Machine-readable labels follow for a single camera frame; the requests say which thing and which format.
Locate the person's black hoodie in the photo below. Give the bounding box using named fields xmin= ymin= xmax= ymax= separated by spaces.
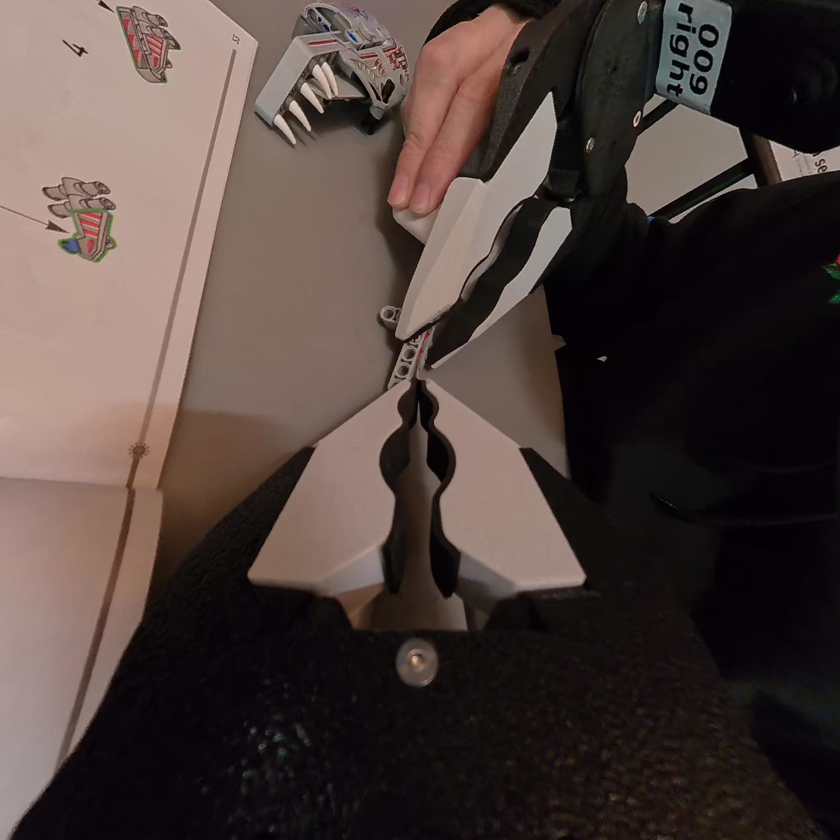
xmin=545 ymin=171 xmax=840 ymax=840

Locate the grey desk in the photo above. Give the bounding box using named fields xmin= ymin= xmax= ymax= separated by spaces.
xmin=147 ymin=0 xmax=572 ymax=592

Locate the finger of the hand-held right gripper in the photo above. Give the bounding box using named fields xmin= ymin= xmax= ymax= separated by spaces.
xmin=425 ymin=196 xmax=595 ymax=370
xmin=392 ymin=95 xmax=560 ymax=342

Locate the black metal frame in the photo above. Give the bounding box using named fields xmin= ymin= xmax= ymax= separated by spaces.
xmin=646 ymin=98 xmax=783 ymax=221

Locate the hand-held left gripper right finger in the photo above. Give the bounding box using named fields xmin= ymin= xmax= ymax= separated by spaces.
xmin=419 ymin=379 xmax=586 ymax=601

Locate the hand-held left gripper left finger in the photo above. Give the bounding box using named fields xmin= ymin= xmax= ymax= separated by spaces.
xmin=248 ymin=379 xmax=421 ymax=601

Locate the building instruction booklet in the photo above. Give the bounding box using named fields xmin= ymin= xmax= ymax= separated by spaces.
xmin=0 ymin=0 xmax=258 ymax=782

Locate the white printed box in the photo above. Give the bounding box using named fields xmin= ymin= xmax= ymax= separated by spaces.
xmin=768 ymin=141 xmax=840 ymax=191

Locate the person's right forearm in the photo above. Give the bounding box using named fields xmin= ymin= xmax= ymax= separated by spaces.
xmin=423 ymin=0 xmax=559 ymax=40

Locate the small grey toy brick piece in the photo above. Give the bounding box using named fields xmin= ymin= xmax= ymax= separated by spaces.
xmin=379 ymin=305 xmax=434 ymax=389

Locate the person's right hand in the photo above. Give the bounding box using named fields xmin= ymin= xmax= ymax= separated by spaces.
xmin=387 ymin=10 xmax=529 ymax=217

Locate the grey toy model with teeth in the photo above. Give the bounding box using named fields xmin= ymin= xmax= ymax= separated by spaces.
xmin=255 ymin=2 xmax=411 ymax=147

